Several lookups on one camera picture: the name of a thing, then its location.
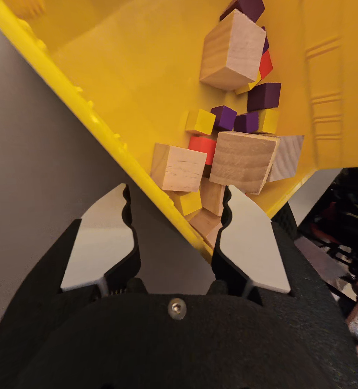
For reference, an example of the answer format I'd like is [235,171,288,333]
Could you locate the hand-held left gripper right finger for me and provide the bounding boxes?
[211,184,291,299]

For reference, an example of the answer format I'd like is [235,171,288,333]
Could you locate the pile of wooden coloured cubes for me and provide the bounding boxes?
[150,0,305,250]

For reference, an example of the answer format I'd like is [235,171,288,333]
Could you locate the yellow plastic box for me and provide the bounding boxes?
[0,0,358,265]

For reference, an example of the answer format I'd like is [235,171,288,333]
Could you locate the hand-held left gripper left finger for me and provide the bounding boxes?
[60,183,141,298]

